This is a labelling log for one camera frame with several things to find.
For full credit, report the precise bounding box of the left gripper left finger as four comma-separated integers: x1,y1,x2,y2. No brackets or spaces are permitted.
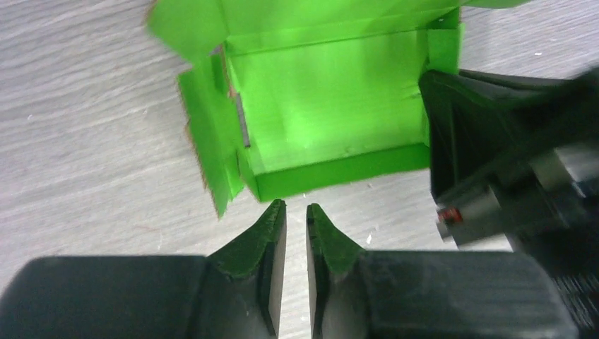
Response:
1,200,286,338

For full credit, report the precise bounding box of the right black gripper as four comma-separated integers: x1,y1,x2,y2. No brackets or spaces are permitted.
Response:
418,67,599,282

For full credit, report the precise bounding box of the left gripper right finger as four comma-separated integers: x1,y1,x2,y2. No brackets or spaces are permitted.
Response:
306,203,579,338

